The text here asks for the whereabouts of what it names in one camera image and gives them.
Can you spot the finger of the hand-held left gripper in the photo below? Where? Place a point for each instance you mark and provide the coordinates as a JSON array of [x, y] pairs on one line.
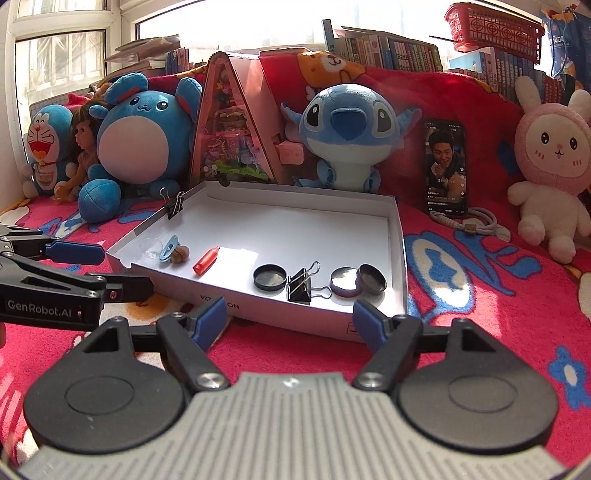
[[76, 252], [129, 288]]

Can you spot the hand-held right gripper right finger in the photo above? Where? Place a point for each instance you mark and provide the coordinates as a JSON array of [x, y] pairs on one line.
[[369, 324]]

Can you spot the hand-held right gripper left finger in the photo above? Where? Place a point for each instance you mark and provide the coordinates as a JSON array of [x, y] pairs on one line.
[[210, 321]]

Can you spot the clear plastic dome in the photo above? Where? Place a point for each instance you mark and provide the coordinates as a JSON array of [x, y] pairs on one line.
[[150, 248]]

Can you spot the light blue hair clip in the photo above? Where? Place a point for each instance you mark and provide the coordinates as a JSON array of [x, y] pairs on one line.
[[167, 246]]

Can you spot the red plastic crayon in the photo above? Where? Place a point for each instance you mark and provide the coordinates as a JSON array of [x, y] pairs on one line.
[[206, 261]]

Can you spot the black binder clip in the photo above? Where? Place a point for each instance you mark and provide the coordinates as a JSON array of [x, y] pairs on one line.
[[300, 288], [175, 206]]

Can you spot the white cardboard box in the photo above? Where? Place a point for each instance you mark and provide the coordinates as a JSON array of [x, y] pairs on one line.
[[277, 230]]

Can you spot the black round lid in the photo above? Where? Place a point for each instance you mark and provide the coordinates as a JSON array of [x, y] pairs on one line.
[[270, 278], [373, 278]]

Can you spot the purple round tin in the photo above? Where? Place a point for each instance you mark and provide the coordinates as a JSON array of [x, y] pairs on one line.
[[345, 282]]

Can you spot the brown walnut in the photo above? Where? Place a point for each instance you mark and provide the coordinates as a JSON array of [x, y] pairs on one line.
[[181, 254]]

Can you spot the black binder clip on box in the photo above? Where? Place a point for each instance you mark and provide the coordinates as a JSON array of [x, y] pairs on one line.
[[175, 206]]

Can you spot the brown haired doll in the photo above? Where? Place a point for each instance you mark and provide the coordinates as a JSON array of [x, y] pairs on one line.
[[85, 138]]

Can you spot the blue robot cat plush toy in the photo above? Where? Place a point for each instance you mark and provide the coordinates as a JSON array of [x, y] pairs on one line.
[[46, 138]]

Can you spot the round blue plush toy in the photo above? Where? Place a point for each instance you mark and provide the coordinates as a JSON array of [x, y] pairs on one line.
[[138, 143]]

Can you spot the black smartphone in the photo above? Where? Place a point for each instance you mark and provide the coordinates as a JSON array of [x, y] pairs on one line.
[[445, 170]]

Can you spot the triangular toy display box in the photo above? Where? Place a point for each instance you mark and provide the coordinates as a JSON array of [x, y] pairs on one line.
[[226, 138]]

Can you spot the blue alien plush toy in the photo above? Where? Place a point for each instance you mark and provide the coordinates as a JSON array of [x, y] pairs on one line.
[[346, 134]]

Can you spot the stack of papers and books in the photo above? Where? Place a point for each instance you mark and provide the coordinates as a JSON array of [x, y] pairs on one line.
[[143, 50]]

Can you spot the small row of blue books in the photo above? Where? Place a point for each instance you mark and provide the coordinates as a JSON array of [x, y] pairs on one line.
[[184, 60]]

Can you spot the pink rabbit plush toy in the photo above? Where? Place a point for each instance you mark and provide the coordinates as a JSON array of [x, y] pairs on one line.
[[554, 152]]

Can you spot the red plastic basket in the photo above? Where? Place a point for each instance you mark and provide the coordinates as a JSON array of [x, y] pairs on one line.
[[494, 27]]

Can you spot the blue paper bag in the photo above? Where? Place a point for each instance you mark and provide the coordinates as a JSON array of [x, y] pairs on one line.
[[565, 41]]

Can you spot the white window frame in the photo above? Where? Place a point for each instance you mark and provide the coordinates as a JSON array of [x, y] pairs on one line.
[[122, 50]]

